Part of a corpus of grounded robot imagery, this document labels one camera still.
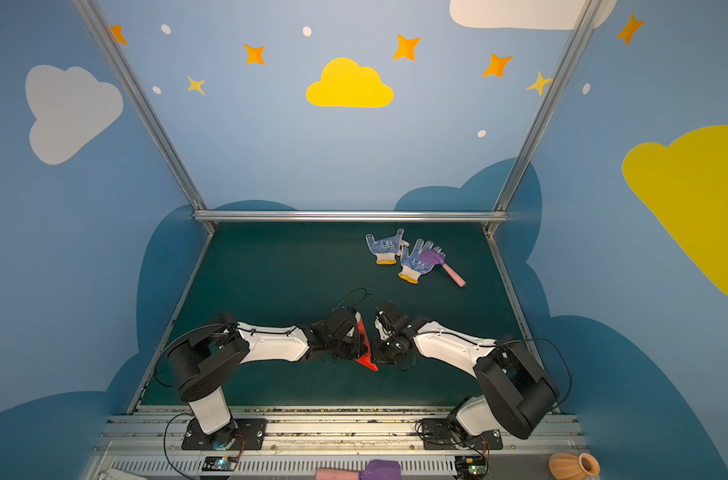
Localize red square paper sheet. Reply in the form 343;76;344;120
354;310;379;372

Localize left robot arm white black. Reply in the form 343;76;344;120
162;308;378;435

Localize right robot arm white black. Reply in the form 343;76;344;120
373;302;560;443

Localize right blue dotted work glove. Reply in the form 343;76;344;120
398;238;445;284

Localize blue dotted work glove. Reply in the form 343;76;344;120
398;238;445;284
365;228;409;265

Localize purple pink brush on table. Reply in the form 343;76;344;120
420;249;467;288

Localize left blue dotted work glove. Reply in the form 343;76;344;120
365;228;409;265

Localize pink purple brush front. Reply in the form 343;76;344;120
315;460;402;480

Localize right green circuit board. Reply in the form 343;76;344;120
454;456;489;480

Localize green circuit board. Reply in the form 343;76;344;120
454;456;489;480
202;456;239;472

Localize left green circuit board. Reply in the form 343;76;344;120
202;456;239;472

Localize terracotta ribbed vase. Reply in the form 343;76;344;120
548;453;601;480

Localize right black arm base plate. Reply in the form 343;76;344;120
415;418;503;451

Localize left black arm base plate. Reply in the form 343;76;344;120
181;418;267;452

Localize rear aluminium frame bar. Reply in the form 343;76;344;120
194;210;508;223

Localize front aluminium rail base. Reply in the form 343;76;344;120
81;406;589;479

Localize right aluminium frame post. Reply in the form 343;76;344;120
484;0;604;239

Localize aluminium frame post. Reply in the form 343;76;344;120
72;0;208;213
484;0;604;239

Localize left aluminium frame post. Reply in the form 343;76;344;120
72;0;208;213

